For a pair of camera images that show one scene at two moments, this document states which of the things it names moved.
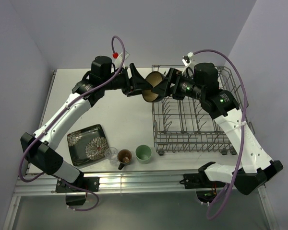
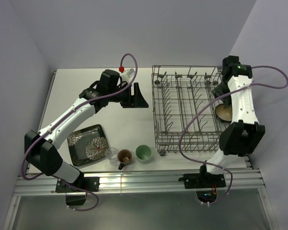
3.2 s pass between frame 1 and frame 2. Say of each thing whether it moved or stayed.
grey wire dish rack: stayed
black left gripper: moved
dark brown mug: stayed
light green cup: stayed
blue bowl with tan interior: moved
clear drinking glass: stayed
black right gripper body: moved
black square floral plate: stayed
